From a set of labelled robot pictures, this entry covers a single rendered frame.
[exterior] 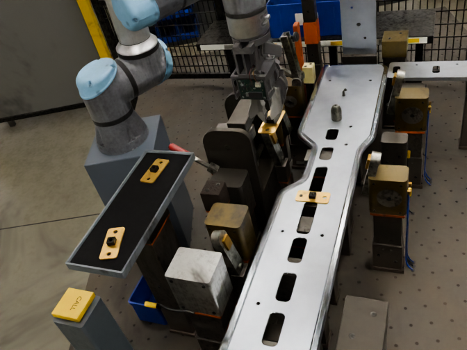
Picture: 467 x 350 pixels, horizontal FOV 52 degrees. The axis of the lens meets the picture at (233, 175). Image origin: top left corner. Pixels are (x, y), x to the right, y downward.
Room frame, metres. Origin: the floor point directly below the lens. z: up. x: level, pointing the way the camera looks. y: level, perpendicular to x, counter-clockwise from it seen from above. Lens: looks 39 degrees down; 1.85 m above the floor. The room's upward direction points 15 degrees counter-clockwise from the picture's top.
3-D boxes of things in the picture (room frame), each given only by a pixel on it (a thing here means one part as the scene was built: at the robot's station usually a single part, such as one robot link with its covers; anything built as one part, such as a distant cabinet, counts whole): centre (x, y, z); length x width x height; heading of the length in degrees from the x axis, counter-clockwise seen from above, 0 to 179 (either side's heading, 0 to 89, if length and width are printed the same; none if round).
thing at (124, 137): (1.20, 0.28, 1.15); 0.15 x 0.15 x 0.10
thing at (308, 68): (1.41, -0.33, 0.88); 0.04 x 0.04 x 0.37; 61
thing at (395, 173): (0.83, -0.37, 0.87); 0.12 x 0.07 x 0.35; 61
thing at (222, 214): (0.81, 0.05, 0.89); 0.12 x 0.08 x 0.38; 61
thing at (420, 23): (1.75, -0.43, 1.01); 0.90 x 0.22 x 0.03; 61
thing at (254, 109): (0.85, -0.08, 1.31); 0.06 x 0.03 x 0.09; 149
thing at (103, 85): (1.21, 0.28, 1.27); 0.13 x 0.12 x 0.14; 122
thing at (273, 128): (0.86, -0.11, 1.26); 0.08 x 0.04 x 0.01; 149
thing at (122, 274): (0.83, 0.23, 1.16); 0.37 x 0.14 x 0.02; 151
